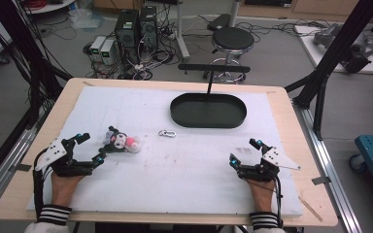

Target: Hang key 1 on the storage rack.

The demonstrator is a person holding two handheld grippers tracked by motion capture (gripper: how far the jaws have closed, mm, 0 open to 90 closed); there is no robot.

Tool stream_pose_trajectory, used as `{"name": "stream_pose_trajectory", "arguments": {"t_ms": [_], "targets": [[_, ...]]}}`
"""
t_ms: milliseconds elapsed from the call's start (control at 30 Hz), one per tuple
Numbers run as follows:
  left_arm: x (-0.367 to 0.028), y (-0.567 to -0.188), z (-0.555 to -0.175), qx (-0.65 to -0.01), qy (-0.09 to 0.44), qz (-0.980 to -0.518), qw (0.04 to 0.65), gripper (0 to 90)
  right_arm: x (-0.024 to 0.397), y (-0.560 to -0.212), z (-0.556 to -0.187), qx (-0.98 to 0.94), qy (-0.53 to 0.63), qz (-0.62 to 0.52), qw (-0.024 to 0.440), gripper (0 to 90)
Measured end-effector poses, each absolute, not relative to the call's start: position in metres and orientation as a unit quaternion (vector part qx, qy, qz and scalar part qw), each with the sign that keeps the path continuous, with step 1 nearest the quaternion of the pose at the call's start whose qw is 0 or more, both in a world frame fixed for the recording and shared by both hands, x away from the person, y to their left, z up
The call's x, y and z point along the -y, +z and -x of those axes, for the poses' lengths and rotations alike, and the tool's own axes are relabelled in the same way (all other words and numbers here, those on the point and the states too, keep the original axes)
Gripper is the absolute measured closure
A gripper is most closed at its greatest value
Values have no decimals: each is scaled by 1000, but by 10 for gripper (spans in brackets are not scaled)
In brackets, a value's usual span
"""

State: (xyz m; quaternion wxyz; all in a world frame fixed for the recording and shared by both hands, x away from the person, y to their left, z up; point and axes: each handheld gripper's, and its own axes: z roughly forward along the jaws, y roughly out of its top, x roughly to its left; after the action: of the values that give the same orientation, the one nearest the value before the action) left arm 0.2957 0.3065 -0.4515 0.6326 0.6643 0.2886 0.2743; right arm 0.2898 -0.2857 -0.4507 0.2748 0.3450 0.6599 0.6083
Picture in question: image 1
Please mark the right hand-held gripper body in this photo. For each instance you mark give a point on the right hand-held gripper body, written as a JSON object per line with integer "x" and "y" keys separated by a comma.
{"x": 277, "y": 158}

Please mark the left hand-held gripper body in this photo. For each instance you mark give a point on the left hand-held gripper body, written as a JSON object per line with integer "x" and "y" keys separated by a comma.
{"x": 50, "y": 155}

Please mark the black and pink plush toy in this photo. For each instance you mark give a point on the black and pink plush toy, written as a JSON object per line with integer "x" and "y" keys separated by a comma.
{"x": 123, "y": 141}

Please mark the person's left hand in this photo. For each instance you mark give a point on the person's left hand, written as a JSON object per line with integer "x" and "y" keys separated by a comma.
{"x": 63, "y": 191}

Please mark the person's right hand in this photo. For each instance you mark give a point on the person's right hand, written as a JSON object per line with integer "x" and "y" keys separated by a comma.
{"x": 264, "y": 195}

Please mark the grey tape strip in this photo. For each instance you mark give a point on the grey tape strip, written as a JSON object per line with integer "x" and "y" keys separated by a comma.
{"x": 321, "y": 180}
{"x": 21, "y": 167}

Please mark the black oval tray hanger stand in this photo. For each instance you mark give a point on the black oval tray hanger stand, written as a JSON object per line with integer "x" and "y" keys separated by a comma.
{"x": 207, "y": 113}

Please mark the thin wooden stick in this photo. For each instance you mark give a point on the thin wooden stick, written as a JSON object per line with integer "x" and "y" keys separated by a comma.
{"x": 311, "y": 209}

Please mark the white power supply unit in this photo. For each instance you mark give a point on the white power supply unit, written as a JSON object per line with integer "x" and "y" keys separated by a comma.
{"x": 108, "y": 51}
{"x": 97, "y": 47}

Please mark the white floor platform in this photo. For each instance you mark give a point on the white floor platform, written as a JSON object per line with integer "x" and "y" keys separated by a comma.
{"x": 317, "y": 55}

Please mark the black round stool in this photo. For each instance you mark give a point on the black round stool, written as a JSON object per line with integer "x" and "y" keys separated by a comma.
{"x": 233, "y": 39}

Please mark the black computer tower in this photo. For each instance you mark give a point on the black computer tower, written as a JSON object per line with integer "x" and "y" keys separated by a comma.
{"x": 149, "y": 26}
{"x": 127, "y": 32}

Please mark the clear plastic bag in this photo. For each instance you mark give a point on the clear plastic bag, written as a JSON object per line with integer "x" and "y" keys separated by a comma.
{"x": 84, "y": 17}

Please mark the black flat device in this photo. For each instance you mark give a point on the black flat device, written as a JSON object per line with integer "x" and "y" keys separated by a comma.
{"x": 218, "y": 22}

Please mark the white metal stand leg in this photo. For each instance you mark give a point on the white metal stand leg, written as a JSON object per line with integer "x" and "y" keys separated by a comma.
{"x": 182, "y": 35}

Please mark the grey machine on platform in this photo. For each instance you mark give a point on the grey machine on platform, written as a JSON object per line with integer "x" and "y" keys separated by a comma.
{"x": 356, "y": 51}

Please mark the aluminium rail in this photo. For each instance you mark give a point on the aluminium rail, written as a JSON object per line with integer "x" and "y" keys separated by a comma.
{"x": 330, "y": 168}
{"x": 3, "y": 174}

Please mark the black metal frame post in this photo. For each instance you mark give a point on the black metal frame post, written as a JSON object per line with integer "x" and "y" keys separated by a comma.
{"x": 340, "y": 48}
{"x": 16, "y": 35}

